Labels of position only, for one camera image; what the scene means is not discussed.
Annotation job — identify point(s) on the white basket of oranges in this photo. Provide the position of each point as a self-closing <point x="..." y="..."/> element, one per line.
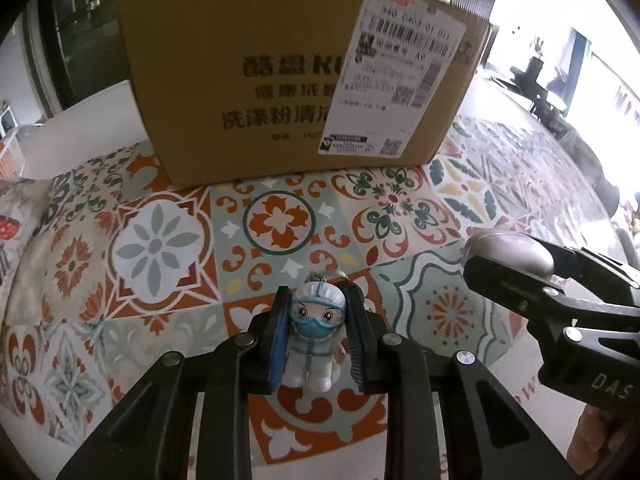
<point x="12" y="160"/>

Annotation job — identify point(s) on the patterned tile table mat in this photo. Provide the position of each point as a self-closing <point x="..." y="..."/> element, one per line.
<point x="122" y="268"/>

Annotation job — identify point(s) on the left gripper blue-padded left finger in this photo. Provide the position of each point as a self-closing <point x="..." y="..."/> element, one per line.
<point x="250" y="363"/>

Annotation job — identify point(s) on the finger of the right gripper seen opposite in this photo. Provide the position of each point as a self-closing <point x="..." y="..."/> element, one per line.
<point x="537" y="300"/>

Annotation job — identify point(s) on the dark glass cabinet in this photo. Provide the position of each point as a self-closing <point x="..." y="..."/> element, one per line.
<point x="74" y="49"/>

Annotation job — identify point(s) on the patterned tissue pouch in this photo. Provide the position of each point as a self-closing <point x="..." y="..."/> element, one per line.
<point x="22" y="204"/>

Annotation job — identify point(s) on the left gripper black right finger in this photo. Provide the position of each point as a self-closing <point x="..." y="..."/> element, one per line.
<point x="384" y="362"/>

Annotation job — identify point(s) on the person's right hand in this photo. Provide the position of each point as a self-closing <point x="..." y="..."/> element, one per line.
<point x="590" y="439"/>

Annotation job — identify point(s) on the brown cardboard box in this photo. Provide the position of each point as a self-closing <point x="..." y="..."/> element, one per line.
<point x="231" y="89"/>

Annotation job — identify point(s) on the white medic figurine keychain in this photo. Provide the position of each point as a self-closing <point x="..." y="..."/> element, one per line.
<point x="317" y="317"/>

